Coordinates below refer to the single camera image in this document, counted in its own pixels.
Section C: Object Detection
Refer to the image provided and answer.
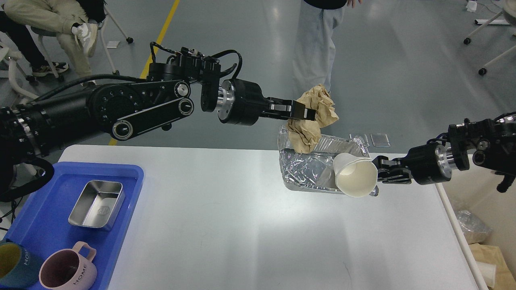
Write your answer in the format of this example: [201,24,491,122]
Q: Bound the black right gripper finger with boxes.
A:
[377,172,412,184]
[372,155,410,173]

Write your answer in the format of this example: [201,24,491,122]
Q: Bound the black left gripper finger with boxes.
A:
[262,97,316,121]

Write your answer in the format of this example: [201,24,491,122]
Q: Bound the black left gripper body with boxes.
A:
[216,79,268,126]

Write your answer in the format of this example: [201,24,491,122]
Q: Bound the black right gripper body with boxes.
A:
[405,143,453,185]

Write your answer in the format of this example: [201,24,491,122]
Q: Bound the white paper cup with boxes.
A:
[333,153,378,198]

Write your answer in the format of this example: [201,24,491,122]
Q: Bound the brown paper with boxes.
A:
[469,243,516,290]
[286,84,339,153]

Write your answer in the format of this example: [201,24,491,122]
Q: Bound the aluminium foil tray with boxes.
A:
[278,125,369,195]

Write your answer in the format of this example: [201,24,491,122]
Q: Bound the stainless steel rectangular container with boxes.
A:
[68,180,125,231]

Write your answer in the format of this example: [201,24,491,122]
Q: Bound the pink mug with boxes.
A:
[39,242,98,290]

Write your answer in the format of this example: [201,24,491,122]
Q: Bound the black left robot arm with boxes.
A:
[0,42,316,202]

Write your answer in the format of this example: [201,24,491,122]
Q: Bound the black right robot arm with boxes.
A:
[372,112,516,193]

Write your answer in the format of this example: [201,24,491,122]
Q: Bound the clear floor plate right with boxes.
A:
[370,133,391,147]

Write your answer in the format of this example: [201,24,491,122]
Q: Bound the clear floor plate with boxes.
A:
[370,133,391,147]
[350,133,370,147]

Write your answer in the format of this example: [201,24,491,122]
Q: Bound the clear floor plate left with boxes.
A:
[350,133,370,147]

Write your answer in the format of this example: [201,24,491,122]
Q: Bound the white plastic bin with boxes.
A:
[439,162,516,276]

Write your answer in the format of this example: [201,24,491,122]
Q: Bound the standing person grey trousers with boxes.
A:
[292,0,362,98]

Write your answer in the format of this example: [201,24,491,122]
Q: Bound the crumpled foil in bin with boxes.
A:
[454,210,493,244]

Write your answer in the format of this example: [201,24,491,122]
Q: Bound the white cup in bin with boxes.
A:
[476,262,497,288]

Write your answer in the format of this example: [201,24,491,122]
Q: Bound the brown paper in bin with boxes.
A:
[469,243,516,290]

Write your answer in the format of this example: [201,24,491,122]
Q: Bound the white chair base right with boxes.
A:
[464,0,516,77]

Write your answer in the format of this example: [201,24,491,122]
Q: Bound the blue plastic tray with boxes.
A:
[5,162,144,290]

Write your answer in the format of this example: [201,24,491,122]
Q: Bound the seated person beige clothes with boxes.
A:
[3,0,105,78]

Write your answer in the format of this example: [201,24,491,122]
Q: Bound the white rolling chair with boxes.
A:
[30,4,134,83]

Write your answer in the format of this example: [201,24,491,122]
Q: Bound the dark blue mug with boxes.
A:
[0,239,44,288]

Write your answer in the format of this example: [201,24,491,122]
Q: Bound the white chair frame left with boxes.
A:
[0,42,38,103]

